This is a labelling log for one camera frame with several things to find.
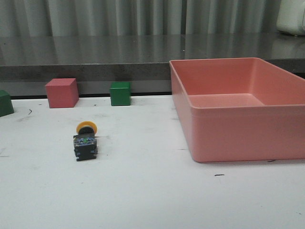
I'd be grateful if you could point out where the yellow push button switch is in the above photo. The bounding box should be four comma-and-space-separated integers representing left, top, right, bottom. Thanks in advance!
73, 121, 98, 161

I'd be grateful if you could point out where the green cube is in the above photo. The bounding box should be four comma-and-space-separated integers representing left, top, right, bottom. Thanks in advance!
110, 82, 131, 106

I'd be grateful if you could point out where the pink plastic bin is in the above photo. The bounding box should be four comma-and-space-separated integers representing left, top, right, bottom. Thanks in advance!
170, 58, 305, 162

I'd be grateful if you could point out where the pink cube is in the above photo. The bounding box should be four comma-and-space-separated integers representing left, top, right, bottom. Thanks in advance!
45, 78, 79, 108

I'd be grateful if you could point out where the dark green block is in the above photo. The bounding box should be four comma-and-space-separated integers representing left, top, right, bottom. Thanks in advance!
0, 90, 14, 117

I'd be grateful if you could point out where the white appliance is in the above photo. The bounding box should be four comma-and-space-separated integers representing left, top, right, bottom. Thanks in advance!
276, 0, 305, 36

